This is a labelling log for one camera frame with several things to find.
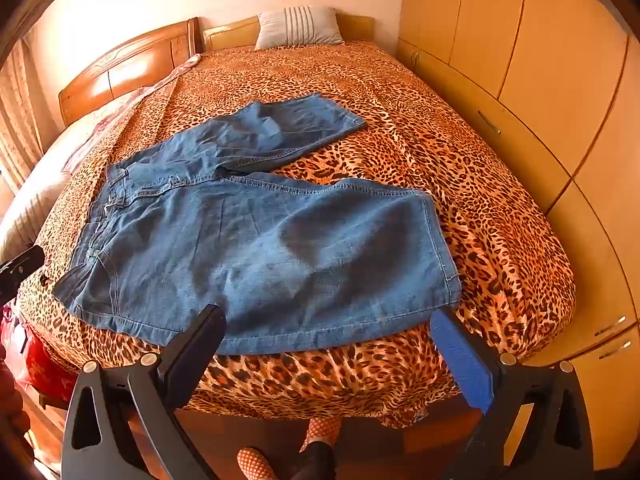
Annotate wooden bed frame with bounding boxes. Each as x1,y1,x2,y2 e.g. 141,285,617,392
170,400,481,480

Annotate person's dark trouser legs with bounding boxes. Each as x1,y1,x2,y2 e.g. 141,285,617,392
292,437,338,480

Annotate blue denim pants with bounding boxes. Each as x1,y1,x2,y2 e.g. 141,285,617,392
51,92,462,357

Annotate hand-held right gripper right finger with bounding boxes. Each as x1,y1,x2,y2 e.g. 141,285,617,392
429,306,596,480

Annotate wooden wardrobe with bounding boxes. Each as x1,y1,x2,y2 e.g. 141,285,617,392
397,0,640,471

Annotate white quilt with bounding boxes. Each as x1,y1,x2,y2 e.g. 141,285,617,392
0,105,126,261

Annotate red bag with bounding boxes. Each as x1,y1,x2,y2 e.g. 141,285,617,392
0,305,76,403

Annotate patterned curtain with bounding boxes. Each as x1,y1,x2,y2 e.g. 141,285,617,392
0,40,46,196

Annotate pink floral sheet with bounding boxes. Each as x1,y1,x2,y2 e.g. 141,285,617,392
62,52,203,171

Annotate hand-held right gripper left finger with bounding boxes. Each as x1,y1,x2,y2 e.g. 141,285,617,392
61,304,227,480

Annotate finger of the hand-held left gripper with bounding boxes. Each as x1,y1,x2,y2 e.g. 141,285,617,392
0,245,46,306

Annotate orange dotted slipper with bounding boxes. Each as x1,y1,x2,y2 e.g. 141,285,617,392
236,447,277,480
306,416,342,445

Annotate leopard print bedspread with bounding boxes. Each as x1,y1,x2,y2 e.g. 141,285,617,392
15,40,576,428

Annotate white striped pillow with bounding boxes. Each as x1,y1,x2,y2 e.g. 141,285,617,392
254,6,346,51

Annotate large wooden headboard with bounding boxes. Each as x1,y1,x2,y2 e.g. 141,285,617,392
58,17,203,126

